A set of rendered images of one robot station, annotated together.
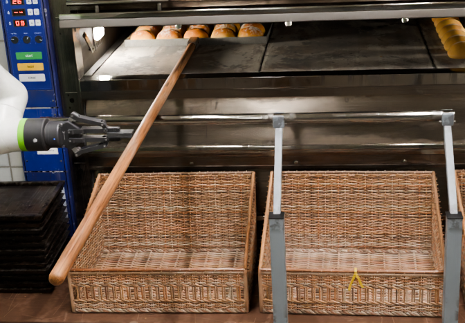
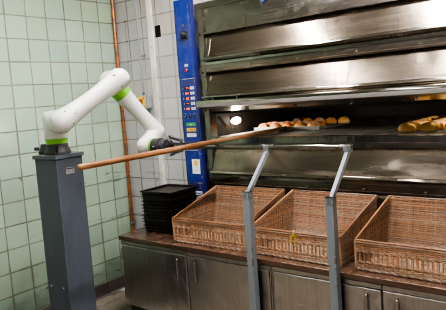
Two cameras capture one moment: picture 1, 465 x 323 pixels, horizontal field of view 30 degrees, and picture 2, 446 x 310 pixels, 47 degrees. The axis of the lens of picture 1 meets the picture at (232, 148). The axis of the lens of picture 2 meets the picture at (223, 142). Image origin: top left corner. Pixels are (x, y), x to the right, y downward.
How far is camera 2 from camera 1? 1.50 m
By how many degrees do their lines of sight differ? 34
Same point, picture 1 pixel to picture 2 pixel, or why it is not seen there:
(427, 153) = (374, 184)
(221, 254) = not seen: hidden behind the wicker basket
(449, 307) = (330, 254)
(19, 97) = (157, 130)
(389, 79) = (351, 139)
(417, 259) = not seen: hidden behind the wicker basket
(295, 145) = (302, 174)
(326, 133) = (319, 169)
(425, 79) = (370, 139)
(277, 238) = (245, 203)
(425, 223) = not seen: hidden behind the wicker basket
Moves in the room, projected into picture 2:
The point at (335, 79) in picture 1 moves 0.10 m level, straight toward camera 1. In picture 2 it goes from (323, 139) to (315, 140)
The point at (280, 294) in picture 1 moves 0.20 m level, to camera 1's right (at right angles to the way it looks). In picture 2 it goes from (248, 236) to (283, 239)
